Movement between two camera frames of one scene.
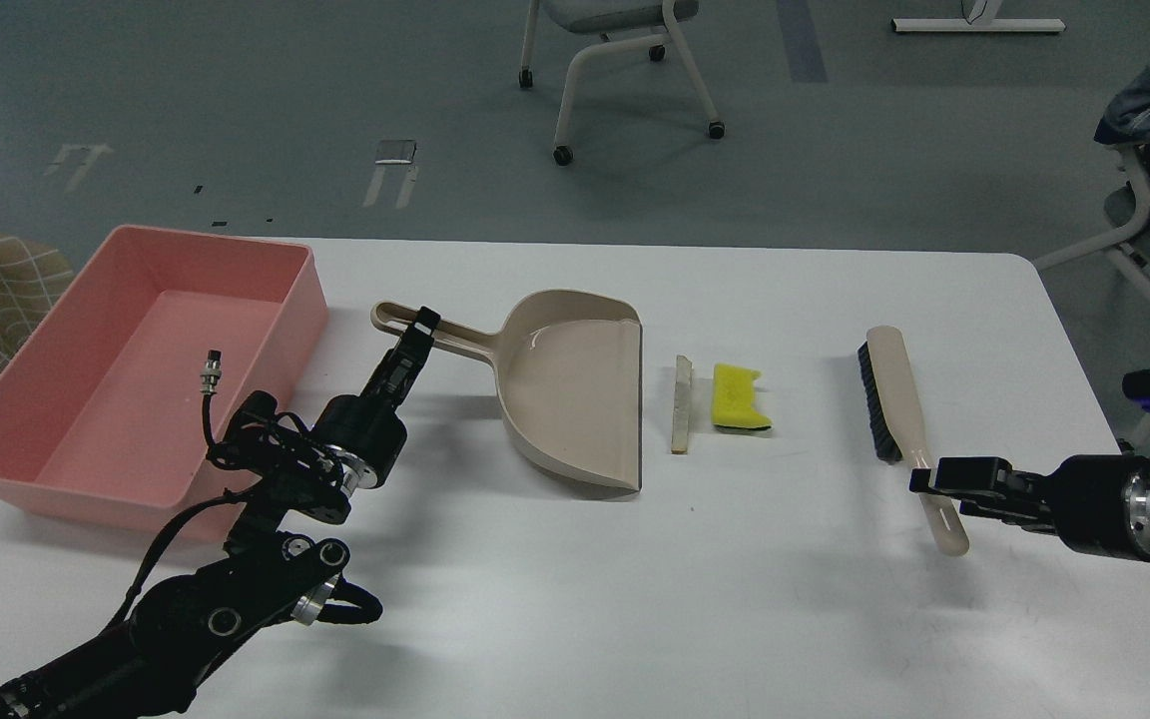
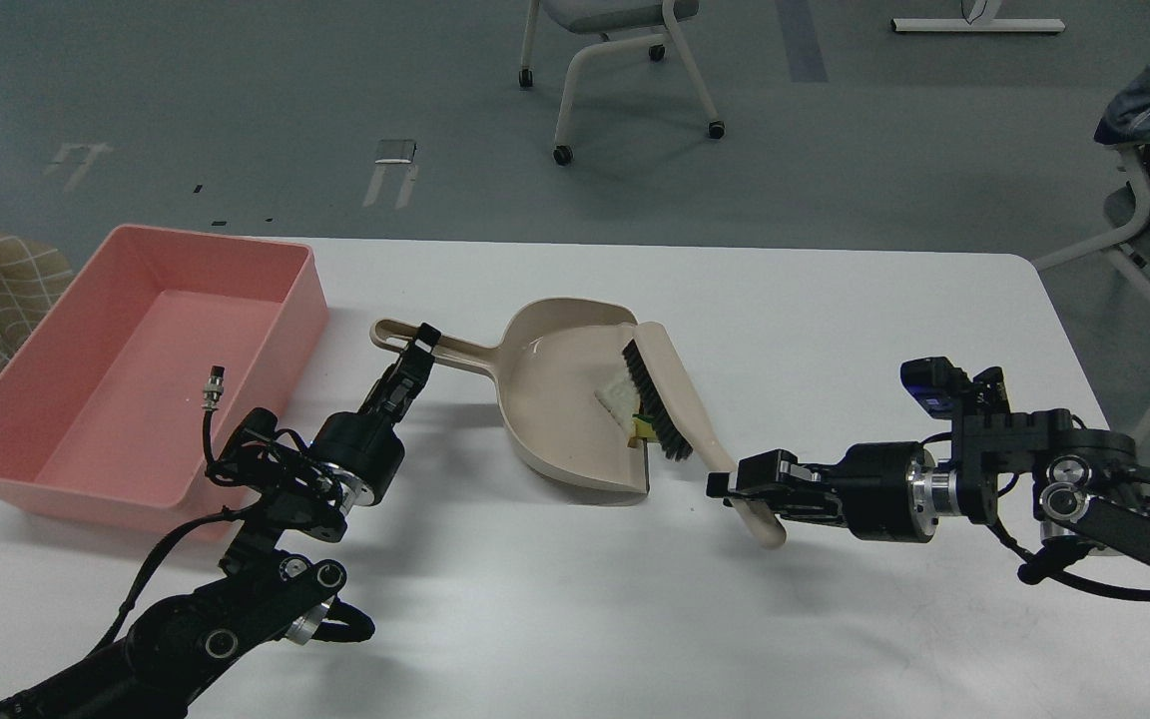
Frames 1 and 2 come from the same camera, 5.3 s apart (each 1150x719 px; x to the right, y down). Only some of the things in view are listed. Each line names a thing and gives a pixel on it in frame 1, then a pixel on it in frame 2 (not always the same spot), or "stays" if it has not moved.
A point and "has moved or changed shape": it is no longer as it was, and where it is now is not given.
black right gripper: (1117, 504) → (886, 491)
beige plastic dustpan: (569, 374) has moved or changed shape
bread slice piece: (682, 404) → (621, 397)
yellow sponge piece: (733, 402) → (641, 428)
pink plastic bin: (99, 423) stays
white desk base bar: (976, 24) stays
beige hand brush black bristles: (894, 426) → (681, 422)
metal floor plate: (395, 152) stays
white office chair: (611, 16) stays
